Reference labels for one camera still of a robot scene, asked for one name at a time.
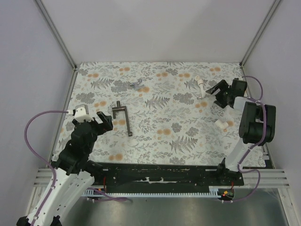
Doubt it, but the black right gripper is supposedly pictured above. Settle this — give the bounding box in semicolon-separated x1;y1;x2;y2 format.
206;80;232;109

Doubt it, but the white faucet with chrome knob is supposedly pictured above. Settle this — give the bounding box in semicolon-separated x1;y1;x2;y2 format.
197;84;206;99

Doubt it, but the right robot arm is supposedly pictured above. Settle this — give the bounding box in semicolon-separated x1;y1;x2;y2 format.
206;79;276;186

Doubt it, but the white elbow pipe fitting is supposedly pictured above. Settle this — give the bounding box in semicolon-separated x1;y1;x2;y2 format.
215;120;229;130

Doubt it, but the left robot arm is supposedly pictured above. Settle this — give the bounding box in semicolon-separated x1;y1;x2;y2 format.
16;106;113;226

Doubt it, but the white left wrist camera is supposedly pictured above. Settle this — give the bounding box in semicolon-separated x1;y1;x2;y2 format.
67;104;93;123

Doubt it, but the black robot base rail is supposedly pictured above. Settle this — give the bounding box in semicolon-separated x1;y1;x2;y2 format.
86;161;244;191

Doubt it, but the white slotted cable duct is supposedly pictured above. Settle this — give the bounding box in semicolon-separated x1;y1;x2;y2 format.
82;187;224;197

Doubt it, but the aluminium frame post right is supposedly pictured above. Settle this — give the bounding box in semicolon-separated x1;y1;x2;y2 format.
240;0;282;68

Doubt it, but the aluminium frame post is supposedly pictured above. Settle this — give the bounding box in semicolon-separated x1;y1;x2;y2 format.
34;0;77;71
240;0;282;68

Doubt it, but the aluminium frame post left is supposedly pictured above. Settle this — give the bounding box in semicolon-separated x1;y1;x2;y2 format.
34;0;77;71

